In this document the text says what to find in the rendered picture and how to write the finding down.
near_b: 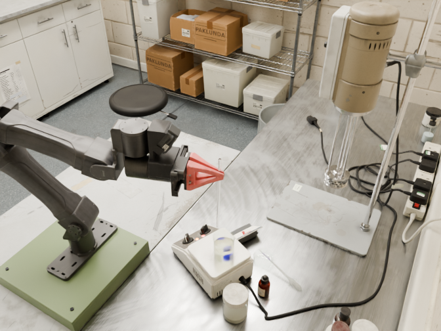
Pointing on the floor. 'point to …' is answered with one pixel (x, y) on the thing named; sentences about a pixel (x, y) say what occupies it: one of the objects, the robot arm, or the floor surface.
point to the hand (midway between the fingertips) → (220, 175)
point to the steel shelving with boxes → (205, 37)
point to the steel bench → (203, 210)
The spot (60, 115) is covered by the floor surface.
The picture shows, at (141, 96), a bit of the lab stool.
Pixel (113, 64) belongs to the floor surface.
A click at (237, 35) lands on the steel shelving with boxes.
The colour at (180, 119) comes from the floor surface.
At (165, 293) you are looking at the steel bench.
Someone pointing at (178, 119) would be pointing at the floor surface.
